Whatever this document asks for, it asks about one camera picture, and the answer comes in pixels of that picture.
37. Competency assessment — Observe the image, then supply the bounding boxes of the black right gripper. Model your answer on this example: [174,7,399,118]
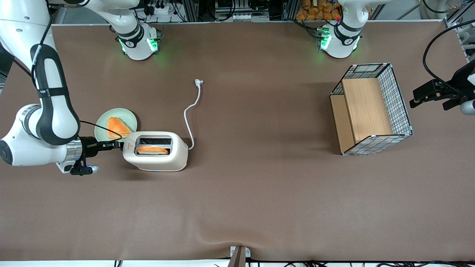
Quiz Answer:
[80,137,123,160]

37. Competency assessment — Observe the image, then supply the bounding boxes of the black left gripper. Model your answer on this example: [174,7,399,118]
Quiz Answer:
[410,60,475,111]

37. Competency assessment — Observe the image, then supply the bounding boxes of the white two-slot toaster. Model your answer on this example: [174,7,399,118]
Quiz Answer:
[122,131,189,172]

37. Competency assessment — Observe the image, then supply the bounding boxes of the pale green round plate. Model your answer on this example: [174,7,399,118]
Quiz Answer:
[94,108,138,143]

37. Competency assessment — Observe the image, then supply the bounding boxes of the triangular golden pastry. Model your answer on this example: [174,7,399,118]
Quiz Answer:
[107,117,132,140]

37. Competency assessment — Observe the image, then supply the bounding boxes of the orange toast slice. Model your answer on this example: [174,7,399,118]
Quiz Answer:
[137,146,170,155]

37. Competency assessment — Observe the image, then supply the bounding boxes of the wooden step insert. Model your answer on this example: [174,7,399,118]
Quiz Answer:
[330,78,394,154]

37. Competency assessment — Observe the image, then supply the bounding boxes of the white power strip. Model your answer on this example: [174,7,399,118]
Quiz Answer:
[147,3,179,16]

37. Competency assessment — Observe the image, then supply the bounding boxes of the pile of orange bread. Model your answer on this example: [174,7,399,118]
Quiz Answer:
[296,0,342,21]

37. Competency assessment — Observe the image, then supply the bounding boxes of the brown table mat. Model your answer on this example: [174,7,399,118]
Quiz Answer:
[0,20,475,262]

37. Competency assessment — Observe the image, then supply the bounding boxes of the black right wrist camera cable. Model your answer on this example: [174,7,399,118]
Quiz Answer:
[79,120,123,141]

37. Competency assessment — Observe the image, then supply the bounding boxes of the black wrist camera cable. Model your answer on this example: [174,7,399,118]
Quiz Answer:
[423,20,475,93]
[79,120,123,141]

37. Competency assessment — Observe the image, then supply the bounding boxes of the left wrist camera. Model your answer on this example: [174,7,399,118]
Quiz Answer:
[459,99,475,116]

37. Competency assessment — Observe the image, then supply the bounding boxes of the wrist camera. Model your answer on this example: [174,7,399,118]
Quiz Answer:
[70,162,100,176]
[459,99,475,116]

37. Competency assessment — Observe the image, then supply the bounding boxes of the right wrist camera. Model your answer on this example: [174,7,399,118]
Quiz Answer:
[70,162,100,176]

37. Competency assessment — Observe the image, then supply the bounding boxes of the black left wrist camera cable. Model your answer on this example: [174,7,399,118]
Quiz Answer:
[423,20,475,93]

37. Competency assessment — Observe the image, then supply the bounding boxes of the wire mesh basket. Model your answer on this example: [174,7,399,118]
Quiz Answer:
[330,63,413,156]

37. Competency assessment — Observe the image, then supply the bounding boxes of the aluminium frame profile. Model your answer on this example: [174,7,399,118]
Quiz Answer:
[443,10,475,62]

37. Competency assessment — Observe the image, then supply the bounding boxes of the white toaster power cable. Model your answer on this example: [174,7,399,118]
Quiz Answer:
[184,79,204,151]

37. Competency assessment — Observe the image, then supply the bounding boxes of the metal bracket post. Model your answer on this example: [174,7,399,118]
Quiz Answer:
[228,245,252,267]

